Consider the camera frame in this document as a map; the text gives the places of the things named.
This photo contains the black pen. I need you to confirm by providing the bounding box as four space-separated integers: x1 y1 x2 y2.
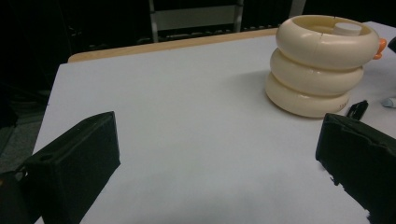
346 100 370 121

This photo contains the green and white glue stick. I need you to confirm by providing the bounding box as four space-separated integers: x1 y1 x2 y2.
332 21 363 37

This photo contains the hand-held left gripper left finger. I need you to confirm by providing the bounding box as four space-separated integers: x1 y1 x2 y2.
22 111 121 224

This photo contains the grey metal stand frame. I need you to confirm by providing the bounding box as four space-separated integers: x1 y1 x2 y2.
148 0 245 43

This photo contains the cream ringed duck pen holder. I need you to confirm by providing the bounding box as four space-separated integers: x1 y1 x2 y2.
264 14 388 119

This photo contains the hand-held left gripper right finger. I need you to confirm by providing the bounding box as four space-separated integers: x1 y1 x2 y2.
315 113 396 224

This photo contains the grey metal post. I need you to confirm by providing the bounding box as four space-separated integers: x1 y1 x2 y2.
289 0 307 19

